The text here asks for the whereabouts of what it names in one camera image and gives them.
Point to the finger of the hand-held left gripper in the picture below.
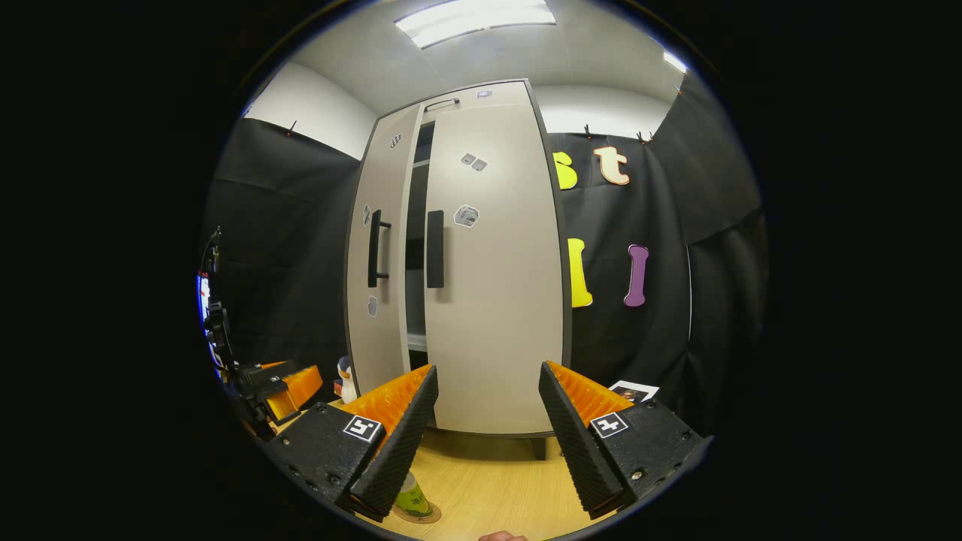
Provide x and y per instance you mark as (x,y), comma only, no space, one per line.
(301,387)

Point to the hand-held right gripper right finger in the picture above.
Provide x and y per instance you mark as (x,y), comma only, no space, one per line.
(575,443)

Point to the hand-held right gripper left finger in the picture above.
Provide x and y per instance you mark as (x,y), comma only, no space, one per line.
(398,458)

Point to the green label bottle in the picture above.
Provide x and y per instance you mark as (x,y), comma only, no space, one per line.
(412,500)

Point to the round wooden coaster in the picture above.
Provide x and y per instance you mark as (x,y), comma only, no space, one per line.
(433,515)

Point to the grey cabinet door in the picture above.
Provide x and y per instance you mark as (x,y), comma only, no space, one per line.
(503,315)
(383,338)

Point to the grey cabinet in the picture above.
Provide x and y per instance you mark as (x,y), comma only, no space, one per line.
(503,93)

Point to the penguin toy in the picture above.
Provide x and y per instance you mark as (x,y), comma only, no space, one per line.
(347,387)

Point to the white photo card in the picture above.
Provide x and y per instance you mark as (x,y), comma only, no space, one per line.
(635,391)

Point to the computer monitor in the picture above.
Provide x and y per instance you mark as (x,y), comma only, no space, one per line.
(204,315)

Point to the black backdrop cloth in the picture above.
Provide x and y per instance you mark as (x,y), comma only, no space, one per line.
(676,323)

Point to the small ceiling light panel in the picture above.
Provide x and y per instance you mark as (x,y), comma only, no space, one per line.
(675,61)

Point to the large ceiling light panel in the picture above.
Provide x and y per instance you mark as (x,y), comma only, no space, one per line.
(473,19)

